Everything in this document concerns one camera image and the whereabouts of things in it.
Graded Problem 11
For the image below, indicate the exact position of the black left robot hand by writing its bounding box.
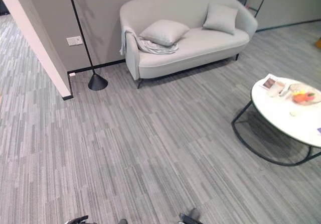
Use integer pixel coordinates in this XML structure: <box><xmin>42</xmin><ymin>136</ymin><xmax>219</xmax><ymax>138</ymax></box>
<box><xmin>65</xmin><ymin>215</ymin><xmax>89</xmax><ymax>224</ymax></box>

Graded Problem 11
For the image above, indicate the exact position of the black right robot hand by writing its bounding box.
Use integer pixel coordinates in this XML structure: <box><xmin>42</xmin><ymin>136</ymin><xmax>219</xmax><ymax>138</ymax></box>
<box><xmin>179</xmin><ymin>207</ymin><xmax>202</xmax><ymax>224</ymax></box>

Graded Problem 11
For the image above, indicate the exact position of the black clothes rack cone base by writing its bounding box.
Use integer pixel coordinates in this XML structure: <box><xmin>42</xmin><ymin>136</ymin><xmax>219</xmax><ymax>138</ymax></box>
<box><xmin>65</xmin><ymin>0</ymin><xmax>109</xmax><ymax>92</ymax></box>

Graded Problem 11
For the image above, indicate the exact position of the light grey two-seat sofa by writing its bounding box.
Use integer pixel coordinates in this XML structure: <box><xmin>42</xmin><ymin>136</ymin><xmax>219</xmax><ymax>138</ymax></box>
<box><xmin>119</xmin><ymin>0</ymin><xmax>259</xmax><ymax>89</ymax></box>

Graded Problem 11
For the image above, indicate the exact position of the round white coffee table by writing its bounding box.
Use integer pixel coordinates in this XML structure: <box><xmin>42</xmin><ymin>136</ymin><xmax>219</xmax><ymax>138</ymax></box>
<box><xmin>231</xmin><ymin>77</ymin><xmax>321</xmax><ymax>167</ymax></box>

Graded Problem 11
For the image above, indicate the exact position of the printed booklet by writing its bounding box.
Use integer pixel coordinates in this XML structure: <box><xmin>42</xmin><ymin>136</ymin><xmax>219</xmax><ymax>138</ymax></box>
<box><xmin>260</xmin><ymin>73</ymin><xmax>279</xmax><ymax>90</ymax></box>

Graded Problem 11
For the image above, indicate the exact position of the orange fruit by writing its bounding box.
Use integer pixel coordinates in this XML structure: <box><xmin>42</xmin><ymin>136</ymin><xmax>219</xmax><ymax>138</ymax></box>
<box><xmin>293</xmin><ymin>93</ymin><xmax>308</xmax><ymax>103</ymax></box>

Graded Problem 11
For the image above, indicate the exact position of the glass fruit bowl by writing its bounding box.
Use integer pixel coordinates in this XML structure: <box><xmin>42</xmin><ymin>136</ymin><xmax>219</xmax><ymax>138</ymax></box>
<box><xmin>287</xmin><ymin>83</ymin><xmax>321</xmax><ymax>106</ymax></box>

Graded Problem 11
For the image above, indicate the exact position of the grey garment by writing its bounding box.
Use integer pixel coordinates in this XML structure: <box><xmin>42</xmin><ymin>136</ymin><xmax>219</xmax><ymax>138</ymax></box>
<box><xmin>119</xmin><ymin>27</ymin><xmax>180</xmax><ymax>57</ymax></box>

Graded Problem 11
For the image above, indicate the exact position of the grey square cushion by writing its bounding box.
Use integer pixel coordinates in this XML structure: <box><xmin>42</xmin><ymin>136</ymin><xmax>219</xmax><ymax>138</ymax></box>
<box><xmin>202</xmin><ymin>3</ymin><xmax>239</xmax><ymax>35</ymax></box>
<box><xmin>139</xmin><ymin>19</ymin><xmax>191</xmax><ymax>47</ymax></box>

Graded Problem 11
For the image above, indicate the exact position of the white wall socket panel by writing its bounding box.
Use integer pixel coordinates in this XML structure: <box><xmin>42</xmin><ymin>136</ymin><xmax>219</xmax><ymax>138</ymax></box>
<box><xmin>66</xmin><ymin>35</ymin><xmax>84</xmax><ymax>46</ymax></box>

